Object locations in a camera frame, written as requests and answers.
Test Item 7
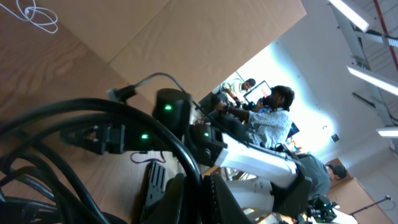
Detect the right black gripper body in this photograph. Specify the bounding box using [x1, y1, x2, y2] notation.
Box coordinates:
[60, 123, 126, 155]

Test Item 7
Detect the background computer monitor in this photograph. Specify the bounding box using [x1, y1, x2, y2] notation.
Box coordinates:
[244, 80, 271, 103]

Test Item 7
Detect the seated person patterned shirt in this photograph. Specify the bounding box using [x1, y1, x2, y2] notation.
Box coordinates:
[216, 85, 296, 149]

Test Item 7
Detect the white usb cable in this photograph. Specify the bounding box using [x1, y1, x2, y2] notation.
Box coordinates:
[0, 0, 59, 34]

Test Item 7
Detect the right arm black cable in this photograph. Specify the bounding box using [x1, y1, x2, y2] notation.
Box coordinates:
[107, 72, 218, 125]

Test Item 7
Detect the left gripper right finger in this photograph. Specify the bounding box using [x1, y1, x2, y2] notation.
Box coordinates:
[203, 174, 251, 224]

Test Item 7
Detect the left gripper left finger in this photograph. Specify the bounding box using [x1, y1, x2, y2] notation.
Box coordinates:
[140, 173, 185, 224]

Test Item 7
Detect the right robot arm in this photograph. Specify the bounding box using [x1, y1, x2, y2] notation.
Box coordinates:
[60, 88, 311, 217]

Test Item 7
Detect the background person light shirt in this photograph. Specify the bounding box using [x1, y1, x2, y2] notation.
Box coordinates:
[212, 78, 256, 104]

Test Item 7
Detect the black usb cable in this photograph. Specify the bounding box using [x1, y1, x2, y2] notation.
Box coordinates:
[0, 98, 203, 224]

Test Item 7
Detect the ceiling light fixture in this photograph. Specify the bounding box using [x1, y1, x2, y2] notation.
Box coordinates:
[328, 0, 397, 139]

